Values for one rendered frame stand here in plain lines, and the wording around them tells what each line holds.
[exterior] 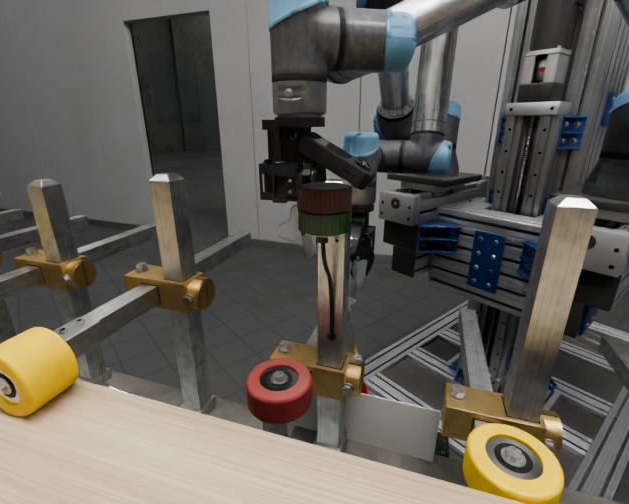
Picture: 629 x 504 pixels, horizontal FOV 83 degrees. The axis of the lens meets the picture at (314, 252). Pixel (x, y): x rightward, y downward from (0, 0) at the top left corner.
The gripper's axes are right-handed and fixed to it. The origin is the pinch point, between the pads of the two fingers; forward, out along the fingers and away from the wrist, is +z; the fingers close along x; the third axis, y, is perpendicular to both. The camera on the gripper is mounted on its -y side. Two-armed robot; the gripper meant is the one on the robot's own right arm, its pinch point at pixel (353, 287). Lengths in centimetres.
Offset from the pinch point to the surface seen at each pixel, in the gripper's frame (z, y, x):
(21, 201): 60, 251, 506
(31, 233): -13, -21, 74
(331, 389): -1.2, -36.5, -4.5
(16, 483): -7, -63, 17
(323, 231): -26.3, -41.7, -4.6
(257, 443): -7, -53, -1
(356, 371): -4.1, -35.2, -7.7
